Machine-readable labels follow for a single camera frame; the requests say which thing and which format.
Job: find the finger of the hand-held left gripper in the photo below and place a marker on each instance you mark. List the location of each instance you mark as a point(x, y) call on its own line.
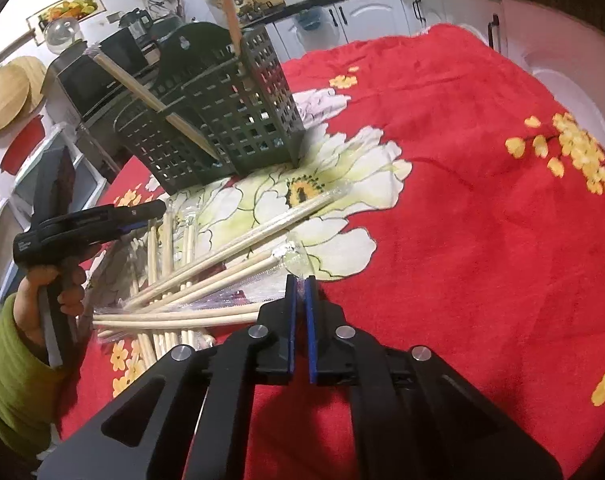
point(145, 211)

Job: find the black microwave oven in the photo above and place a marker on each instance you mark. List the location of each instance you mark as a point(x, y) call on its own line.
point(85, 85)

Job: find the pile of chopsticks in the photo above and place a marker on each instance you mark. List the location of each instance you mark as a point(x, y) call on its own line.
point(207, 270)

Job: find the blue plastic bag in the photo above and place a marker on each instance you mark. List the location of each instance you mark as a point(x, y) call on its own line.
point(310, 20)

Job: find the round wooden board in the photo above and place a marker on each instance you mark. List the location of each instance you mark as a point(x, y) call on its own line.
point(7, 95)

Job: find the white plastic storage drawers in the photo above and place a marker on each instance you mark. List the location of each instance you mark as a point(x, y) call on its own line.
point(22, 180)

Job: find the black blender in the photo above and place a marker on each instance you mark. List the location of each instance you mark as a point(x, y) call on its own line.
point(136, 22)

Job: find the wooden chopstick pair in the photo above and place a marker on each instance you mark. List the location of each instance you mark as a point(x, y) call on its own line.
point(231, 10)
point(147, 100)

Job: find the person's left hand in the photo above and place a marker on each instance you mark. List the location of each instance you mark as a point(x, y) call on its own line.
point(28, 310)

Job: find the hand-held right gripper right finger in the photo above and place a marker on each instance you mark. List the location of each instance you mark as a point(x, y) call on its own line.
point(311, 335)

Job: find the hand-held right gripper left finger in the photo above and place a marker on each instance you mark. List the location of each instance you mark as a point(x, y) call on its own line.
point(291, 330)

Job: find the person's left forearm green sleeve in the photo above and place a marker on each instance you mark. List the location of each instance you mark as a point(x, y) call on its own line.
point(12, 385)

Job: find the black plastic utensil basket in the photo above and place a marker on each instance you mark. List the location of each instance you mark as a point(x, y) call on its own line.
point(242, 110)

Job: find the fruit wall poster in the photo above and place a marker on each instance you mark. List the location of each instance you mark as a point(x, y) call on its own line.
point(67, 10)

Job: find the red floral blanket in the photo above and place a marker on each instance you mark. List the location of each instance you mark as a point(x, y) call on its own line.
point(457, 210)

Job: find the red plastic basin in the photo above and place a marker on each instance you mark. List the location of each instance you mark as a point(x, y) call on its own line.
point(23, 145)

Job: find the glass pot lid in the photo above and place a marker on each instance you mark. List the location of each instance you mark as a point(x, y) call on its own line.
point(62, 34)

